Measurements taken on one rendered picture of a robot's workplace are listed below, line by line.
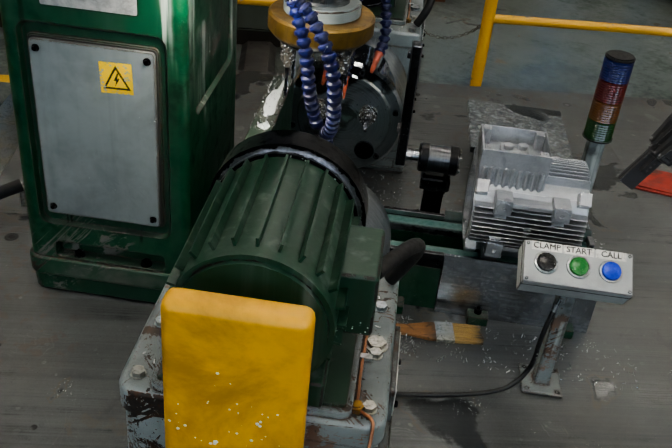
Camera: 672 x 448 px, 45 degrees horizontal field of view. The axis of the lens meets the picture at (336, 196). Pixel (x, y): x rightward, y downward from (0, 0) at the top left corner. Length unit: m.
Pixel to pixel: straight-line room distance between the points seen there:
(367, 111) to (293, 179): 0.81
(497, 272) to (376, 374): 0.65
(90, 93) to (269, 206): 0.62
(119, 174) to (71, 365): 0.33
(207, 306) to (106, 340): 0.81
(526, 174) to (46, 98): 0.81
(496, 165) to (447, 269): 0.22
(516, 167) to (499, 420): 0.43
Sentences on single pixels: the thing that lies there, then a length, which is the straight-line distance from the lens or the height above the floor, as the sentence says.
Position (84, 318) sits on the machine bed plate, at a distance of 1.53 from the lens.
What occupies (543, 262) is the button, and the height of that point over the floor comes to 1.07.
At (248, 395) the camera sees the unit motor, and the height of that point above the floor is 1.26.
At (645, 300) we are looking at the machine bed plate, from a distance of 1.76.
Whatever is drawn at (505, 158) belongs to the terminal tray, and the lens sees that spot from 1.42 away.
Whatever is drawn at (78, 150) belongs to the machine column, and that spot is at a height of 1.11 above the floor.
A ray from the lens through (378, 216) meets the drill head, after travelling 1.24.
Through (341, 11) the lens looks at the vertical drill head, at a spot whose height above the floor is 1.36.
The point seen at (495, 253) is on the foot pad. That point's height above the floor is 0.96.
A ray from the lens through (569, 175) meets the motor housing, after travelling 1.48.
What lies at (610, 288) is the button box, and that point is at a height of 1.05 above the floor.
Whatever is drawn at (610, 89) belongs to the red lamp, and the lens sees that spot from 1.75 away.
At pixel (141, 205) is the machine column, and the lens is 1.41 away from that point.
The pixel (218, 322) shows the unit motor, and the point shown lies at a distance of 0.68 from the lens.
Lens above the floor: 1.79
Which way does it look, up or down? 32 degrees down
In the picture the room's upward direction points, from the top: 6 degrees clockwise
